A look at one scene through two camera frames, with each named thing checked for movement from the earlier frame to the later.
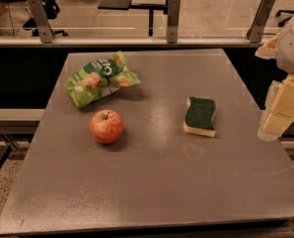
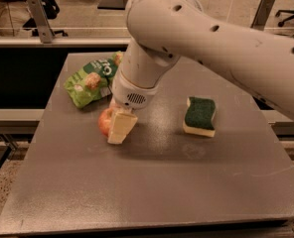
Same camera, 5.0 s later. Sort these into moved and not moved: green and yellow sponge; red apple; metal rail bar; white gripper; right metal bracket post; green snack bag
Moved: red apple; white gripper
Not moved: green and yellow sponge; green snack bag; metal rail bar; right metal bracket post
